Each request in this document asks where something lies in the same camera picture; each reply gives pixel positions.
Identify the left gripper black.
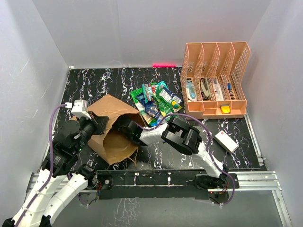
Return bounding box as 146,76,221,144
73,110,109,153

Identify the brown paper bag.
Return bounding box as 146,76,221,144
87,95,145,165

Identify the green Chuba cassava chips bag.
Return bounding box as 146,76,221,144
130,87,163,126

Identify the dark blue snack bag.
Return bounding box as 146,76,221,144
137,95,153,112

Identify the teal red candy bag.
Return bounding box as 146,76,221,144
142,81,168,103

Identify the green white snack bag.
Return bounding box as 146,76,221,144
156,86,182,113

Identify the blue white snack bag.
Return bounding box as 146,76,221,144
146,95,172,118

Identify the small blue snack packet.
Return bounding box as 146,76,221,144
151,119,164,127

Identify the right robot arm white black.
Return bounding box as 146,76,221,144
112,115,228,189

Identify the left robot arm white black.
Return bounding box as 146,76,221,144
3,112,109,227

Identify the pink tape strip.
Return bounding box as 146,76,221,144
152,62,176,68

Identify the blue white tape dispenser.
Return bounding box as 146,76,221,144
186,79,197,102

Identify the grey stapler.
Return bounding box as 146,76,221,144
200,78,211,100

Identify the white small packet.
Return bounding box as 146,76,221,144
214,79,224,101

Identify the orange plastic desk organizer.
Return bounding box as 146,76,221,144
180,42,250,119

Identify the white flat box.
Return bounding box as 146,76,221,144
214,131,239,153

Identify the yellow small object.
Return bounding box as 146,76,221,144
220,105,231,114

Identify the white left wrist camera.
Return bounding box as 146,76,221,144
64,99,91,119

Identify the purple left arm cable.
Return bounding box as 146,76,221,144
11,103,98,227

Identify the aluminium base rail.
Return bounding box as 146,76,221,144
16,170,294,227

